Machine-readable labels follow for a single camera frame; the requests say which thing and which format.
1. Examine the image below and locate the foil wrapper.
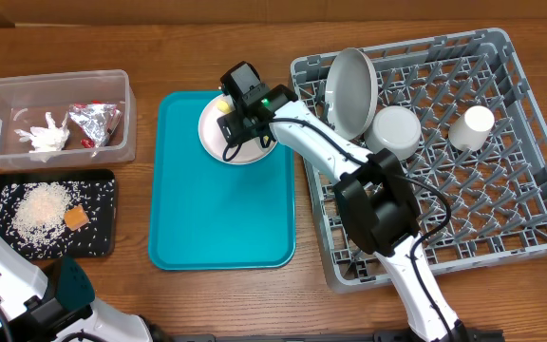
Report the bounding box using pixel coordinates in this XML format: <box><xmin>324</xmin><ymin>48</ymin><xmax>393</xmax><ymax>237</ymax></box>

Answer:
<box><xmin>68</xmin><ymin>103</ymin><xmax>122</xmax><ymax>148</ymax></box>

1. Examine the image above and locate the white napkin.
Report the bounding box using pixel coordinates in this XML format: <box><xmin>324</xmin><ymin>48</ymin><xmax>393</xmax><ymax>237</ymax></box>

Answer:
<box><xmin>14</xmin><ymin>112</ymin><xmax>70</xmax><ymax>162</ymax></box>

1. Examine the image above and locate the black plastic tray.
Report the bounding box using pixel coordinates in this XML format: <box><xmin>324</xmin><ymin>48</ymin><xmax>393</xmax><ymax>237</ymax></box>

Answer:
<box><xmin>0</xmin><ymin>168</ymin><xmax>118</xmax><ymax>260</ymax></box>

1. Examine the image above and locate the white rice pile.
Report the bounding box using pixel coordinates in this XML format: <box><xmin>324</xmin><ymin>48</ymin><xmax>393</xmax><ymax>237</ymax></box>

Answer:
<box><xmin>0</xmin><ymin>180</ymin><xmax>113</xmax><ymax>256</ymax></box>

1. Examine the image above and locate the white plate with cutlery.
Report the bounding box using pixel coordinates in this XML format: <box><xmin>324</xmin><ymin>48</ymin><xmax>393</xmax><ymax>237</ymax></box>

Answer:
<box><xmin>198</xmin><ymin>94</ymin><xmax>277</xmax><ymax>165</ymax></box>

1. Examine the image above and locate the small grey bowl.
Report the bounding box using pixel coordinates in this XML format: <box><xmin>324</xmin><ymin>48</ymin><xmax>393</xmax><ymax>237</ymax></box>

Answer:
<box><xmin>364</xmin><ymin>105</ymin><xmax>421</xmax><ymax>161</ymax></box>

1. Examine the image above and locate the grey round plate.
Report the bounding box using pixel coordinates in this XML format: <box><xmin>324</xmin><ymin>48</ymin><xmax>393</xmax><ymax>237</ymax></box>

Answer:
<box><xmin>325</xmin><ymin>47</ymin><xmax>378</xmax><ymax>140</ymax></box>

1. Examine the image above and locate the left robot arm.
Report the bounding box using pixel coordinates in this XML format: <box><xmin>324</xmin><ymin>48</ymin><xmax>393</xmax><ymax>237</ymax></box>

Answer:
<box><xmin>0</xmin><ymin>72</ymin><xmax>167</xmax><ymax>341</ymax></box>

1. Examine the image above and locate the yellow plastic spoon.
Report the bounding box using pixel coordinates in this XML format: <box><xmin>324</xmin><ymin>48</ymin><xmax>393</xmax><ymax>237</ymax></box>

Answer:
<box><xmin>217</xmin><ymin>100</ymin><xmax>233</xmax><ymax>114</ymax></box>

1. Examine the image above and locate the clear plastic bin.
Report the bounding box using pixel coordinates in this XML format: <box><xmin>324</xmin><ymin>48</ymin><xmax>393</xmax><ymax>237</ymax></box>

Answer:
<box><xmin>0</xmin><ymin>69</ymin><xmax>137</xmax><ymax>170</ymax></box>

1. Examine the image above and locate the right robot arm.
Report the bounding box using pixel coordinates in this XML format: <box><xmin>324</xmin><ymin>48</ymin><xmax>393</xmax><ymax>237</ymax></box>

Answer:
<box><xmin>217</xmin><ymin>62</ymin><xmax>469</xmax><ymax>341</ymax></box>

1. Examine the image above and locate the orange food cube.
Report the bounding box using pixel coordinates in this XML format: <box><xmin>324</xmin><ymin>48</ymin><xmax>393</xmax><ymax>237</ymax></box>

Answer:
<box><xmin>64</xmin><ymin>205</ymin><xmax>89</xmax><ymax>231</ymax></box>

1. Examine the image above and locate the white paper cup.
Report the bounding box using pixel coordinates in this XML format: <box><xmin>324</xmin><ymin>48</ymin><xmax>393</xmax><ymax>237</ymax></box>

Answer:
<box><xmin>448</xmin><ymin>105</ymin><xmax>495</xmax><ymax>151</ymax></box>

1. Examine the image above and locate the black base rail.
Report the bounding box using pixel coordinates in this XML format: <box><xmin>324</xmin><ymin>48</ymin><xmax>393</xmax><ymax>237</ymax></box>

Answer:
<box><xmin>171</xmin><ymin>328</ymin><xmax>505</xmax><ymax>342</ymax></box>

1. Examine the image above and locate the teal serving tray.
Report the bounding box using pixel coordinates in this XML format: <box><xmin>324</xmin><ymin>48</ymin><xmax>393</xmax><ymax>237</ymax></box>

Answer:
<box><xmin>148</xmin><ymin>91</ymin><xmax>295</xmax><ymax>271</ymax></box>

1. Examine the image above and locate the red sauce packet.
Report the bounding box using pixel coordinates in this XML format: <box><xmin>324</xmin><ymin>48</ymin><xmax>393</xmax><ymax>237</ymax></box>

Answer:
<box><xmin>81</xmin><ymin>138</ymin><xmax>95</xmax><ymax>148</ymax></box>

